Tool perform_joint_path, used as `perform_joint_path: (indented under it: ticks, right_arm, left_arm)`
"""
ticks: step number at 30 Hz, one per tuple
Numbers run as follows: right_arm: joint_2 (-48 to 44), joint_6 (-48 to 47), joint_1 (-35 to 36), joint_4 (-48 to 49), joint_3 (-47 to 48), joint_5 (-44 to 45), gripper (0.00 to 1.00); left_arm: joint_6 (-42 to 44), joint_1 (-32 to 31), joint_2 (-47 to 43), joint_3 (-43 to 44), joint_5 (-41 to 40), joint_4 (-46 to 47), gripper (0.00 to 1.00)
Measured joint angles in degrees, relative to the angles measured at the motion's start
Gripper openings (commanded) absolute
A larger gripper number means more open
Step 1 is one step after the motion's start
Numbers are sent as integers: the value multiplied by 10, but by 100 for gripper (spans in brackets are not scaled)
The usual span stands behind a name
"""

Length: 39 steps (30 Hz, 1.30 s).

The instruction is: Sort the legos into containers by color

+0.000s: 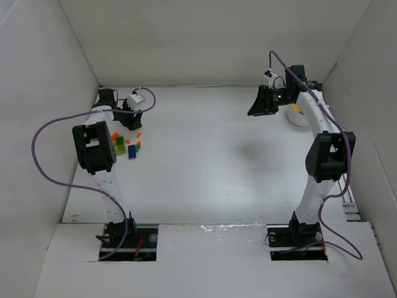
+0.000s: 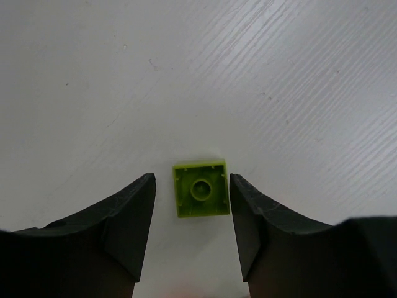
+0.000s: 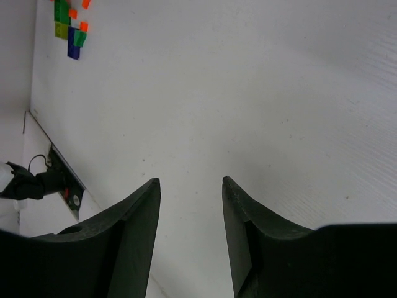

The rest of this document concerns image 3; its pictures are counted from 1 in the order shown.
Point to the orange small lego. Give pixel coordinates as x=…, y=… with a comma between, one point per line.
x=73, y=13
x=84, y=26

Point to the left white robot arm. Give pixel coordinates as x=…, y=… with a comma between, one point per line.
x=17, y=183

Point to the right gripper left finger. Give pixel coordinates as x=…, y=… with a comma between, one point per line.
x=107, y=255

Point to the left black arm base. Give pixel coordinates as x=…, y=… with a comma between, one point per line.
x=73, y=191

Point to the lime green lego brick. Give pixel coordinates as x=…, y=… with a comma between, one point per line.
x=61, y=30

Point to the purple lego brick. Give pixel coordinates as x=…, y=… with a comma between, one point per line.
x=72, y=51

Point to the dark green lego brick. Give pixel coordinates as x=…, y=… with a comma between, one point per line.
x=61, y=12

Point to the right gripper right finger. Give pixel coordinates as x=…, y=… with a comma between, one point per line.
x=271, y=256

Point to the green slope lego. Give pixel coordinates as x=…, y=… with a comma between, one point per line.
x=79, y=38

